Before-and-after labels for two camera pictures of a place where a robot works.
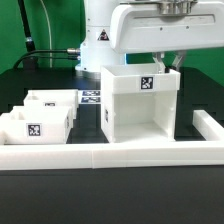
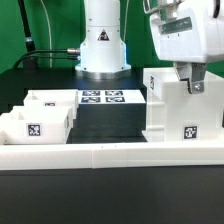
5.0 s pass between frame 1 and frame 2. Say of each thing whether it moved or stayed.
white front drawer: stayed
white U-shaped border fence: stayed
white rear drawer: stayed
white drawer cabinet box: moved
